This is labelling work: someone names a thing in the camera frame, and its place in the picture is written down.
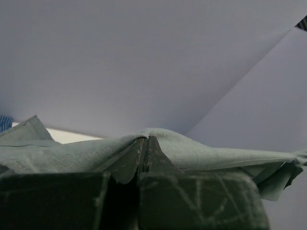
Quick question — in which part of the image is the folded blue checked shirt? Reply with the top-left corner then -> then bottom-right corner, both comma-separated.
0,115 -> 13,132

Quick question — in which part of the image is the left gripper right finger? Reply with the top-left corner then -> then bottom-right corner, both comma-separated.
139,137 -> 269,230

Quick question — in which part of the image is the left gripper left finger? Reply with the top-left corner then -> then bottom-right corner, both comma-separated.
0,138 -> 145,230

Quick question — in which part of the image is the grey long sleeve shirt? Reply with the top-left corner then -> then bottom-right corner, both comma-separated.
0,116 -> 307,201

